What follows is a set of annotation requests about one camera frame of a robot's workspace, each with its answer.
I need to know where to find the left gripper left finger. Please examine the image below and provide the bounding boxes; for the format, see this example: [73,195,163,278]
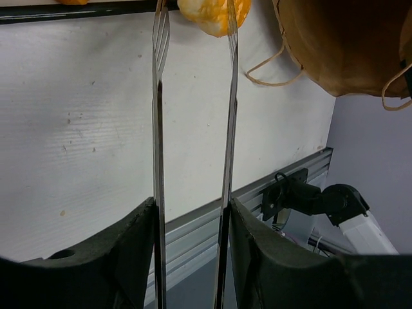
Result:
[1,198,155,308]

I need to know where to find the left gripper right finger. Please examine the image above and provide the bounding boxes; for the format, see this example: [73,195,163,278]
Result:
[230,199,411,308]

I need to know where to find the brown paper bag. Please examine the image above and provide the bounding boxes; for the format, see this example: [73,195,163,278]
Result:
[246,0,412,112]

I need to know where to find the metal tongs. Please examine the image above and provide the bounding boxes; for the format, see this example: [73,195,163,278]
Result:
[152,1,239,308]

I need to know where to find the round twisted fake bread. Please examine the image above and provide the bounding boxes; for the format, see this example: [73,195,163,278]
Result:
[176,0,252,37]

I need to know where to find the orange fake bread loaf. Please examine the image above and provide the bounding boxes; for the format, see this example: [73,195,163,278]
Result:
[56,0,89,6]

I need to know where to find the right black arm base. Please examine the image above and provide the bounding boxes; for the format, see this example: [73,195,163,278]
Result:
[261,168,322,221]

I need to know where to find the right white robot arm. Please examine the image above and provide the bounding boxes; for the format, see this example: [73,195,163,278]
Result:
[310,184,398,255]

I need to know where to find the strawberry pattern tray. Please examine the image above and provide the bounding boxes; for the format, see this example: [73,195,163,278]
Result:
[0,0,181,26]

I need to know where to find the aluminium frame rail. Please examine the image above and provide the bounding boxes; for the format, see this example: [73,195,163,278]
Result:
[143,147,334,306]

